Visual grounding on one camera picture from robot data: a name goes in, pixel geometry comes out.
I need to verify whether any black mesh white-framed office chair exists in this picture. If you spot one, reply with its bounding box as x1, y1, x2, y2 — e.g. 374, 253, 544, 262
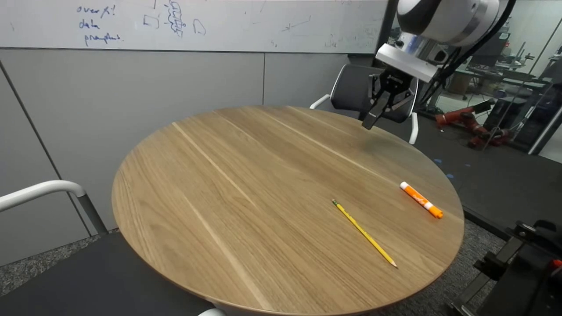
307, 60, 421, 148

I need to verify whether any black clamp with orange handle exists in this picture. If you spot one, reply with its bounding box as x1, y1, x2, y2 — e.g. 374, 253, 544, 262
472, 218, 562, 283

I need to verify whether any black vertical post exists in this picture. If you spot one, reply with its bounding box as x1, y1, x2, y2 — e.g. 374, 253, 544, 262
377, 0, 400, 58

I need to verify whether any orange and white marker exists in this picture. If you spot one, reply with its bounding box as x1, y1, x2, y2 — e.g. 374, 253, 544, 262
399, 179, 446, 221

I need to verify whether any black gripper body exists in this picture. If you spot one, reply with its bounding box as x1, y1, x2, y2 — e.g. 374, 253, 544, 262
367, 67, 418, 102

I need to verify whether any whiteboard with blue writing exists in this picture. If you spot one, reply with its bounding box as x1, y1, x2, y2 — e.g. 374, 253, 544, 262
0, 0, 392, 56

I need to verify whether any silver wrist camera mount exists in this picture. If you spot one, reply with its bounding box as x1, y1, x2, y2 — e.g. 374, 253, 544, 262
374, 34, 453, 84

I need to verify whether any yellow pencil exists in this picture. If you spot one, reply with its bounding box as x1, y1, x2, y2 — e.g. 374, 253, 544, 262
330, 199, 400, 271

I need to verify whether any dark grey rectangular block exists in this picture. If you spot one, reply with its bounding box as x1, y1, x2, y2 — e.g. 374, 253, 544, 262
360, 90, 393, 132

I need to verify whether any black background workbench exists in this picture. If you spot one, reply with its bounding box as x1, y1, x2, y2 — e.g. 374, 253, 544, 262
462, 28, 562, 156

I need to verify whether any black-seated chair with white armrest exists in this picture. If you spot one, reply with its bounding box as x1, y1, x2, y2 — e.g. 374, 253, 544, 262
0, 178, 226, 316

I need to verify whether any red machine on floor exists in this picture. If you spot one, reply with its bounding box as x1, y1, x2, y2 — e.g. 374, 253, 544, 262
434, 104, 514, 149

